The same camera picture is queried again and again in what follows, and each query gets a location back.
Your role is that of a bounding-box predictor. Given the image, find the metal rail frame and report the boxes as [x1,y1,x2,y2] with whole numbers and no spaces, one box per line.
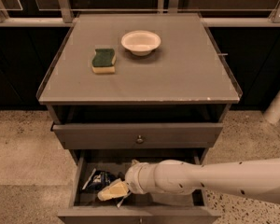
[0,0,280,28]

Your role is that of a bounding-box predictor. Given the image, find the white pipe leg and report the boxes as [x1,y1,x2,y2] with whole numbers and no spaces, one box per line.
[263,91,280,124]

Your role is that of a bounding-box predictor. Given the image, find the green yellow sponge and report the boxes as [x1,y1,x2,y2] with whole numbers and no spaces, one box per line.
[91,49,116,74]

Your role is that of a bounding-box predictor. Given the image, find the white bowl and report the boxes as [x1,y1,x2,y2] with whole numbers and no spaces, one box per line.
[121,30,161,56]

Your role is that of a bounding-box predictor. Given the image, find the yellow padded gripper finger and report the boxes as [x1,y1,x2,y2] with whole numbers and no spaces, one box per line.
[97,179,129,201]

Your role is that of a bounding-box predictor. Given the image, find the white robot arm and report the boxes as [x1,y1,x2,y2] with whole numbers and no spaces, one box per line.
[98,158,280,204]

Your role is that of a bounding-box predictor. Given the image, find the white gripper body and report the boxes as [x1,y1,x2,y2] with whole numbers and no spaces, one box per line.
[125,160,156,194]

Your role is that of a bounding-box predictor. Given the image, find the grey drawer cabinet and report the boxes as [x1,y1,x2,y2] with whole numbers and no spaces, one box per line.
[35,12,243,224]

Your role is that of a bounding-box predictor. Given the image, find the grey top drawer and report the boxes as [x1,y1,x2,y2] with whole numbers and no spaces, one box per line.
[52,123,223,149]

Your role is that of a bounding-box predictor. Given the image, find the blue chip bag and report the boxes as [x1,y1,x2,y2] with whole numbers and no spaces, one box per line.
[80,168,132,207]

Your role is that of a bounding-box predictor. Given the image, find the round metal drawer knob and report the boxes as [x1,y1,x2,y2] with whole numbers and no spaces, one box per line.
[135,135,144,144]

